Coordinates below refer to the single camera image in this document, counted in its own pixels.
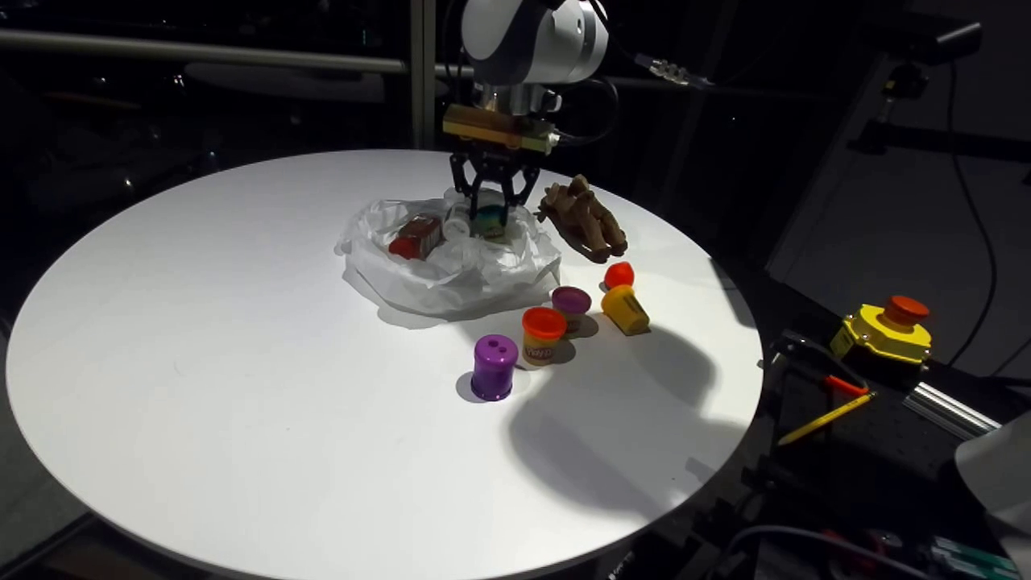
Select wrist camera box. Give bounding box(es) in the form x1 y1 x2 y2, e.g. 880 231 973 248
442 105 560 155

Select magenta lid dough cup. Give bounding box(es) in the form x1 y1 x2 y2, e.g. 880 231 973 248
552 288 592 327

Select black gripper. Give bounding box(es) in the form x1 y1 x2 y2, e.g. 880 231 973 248
453 148 541 236

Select white plastic bag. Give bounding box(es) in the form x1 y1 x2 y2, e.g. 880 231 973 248
339 195 560 319

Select teal lid dough cup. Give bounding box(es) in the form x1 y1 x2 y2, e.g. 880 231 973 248
476 209 505 238

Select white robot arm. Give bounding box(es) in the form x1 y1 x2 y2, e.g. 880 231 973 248
442 0 610 238

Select yellow plastic cylinder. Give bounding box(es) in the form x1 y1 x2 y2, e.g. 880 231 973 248
603 288 651 334

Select brown red toy block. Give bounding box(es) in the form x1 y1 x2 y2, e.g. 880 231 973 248
391 217 446 261

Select metal window railing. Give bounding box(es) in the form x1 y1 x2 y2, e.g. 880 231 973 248
0 0 470 132

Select yellow red emergency stop button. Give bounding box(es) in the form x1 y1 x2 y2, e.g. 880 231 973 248
833 295 935 363

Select orange lid dough cup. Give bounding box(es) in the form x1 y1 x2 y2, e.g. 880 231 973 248
523 308 566 363

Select yellow red pencil tools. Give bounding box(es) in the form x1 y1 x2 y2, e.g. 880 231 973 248
778 375 878 449

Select red round toy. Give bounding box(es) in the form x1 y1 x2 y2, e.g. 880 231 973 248
603 261 634 289

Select purple plastic cylinder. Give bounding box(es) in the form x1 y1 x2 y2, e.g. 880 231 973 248
470 334 520 400

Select brown plush toy animal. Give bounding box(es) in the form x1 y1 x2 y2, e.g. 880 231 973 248
538 174 629 265

